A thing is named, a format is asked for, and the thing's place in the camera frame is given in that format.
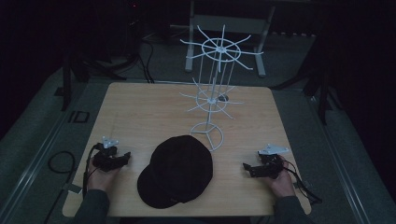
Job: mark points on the person's left hand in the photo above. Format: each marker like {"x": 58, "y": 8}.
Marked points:
{"x": 100, "y": 179}

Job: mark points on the grey tape piece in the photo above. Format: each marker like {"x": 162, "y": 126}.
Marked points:
{"x": 72, "y": 188}

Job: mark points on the small dark round object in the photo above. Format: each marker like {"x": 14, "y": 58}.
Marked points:
{"x": 223, "y": 98}

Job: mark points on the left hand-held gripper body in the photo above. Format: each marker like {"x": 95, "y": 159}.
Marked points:
{"x": 106, "y": 155}

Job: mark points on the person's right hand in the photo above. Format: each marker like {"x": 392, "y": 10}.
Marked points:
{"x": 282, "y": 185}

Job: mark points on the black cap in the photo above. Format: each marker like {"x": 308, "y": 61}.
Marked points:
{"x": 177, "y": 171}

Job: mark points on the black rectangular floor bracket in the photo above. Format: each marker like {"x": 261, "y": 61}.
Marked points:
{"x": 71, "y": 116}

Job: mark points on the black tripod stand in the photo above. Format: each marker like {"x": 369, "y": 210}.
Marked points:
{"x": 323, "y": 93}
{"x": 67, "y": 81}

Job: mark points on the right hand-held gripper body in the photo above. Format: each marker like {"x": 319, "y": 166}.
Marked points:
{"x": 270, "y": 161}

